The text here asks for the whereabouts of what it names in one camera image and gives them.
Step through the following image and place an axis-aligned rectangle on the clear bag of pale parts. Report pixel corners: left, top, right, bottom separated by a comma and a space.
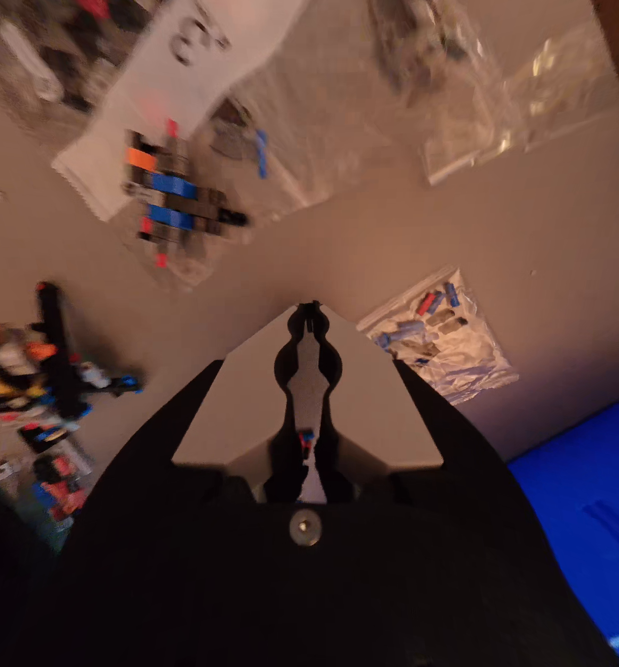
367, 0, 619, 187

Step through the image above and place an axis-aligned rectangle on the small black orange lego assembly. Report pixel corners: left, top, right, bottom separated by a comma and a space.
124, 120, 251, 269

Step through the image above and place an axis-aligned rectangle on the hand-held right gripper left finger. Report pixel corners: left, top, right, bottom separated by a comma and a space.
172, 305, 311, 503

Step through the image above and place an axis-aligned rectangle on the small bag of blue parts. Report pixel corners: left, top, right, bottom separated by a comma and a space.
356, 267, 519, 406

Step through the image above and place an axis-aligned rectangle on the blue plastic bin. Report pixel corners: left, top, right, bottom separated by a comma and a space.
507, 388, 619, 652

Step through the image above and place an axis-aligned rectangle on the partly built black lego assembly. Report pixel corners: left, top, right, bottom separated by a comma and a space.
0, 281, 144, 454

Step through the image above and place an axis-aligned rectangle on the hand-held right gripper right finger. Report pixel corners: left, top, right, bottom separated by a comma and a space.
313, 305, 445, 499

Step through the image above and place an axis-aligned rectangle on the large white-label lego parts bag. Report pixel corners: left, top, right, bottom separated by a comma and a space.
0, 0, 341, 225

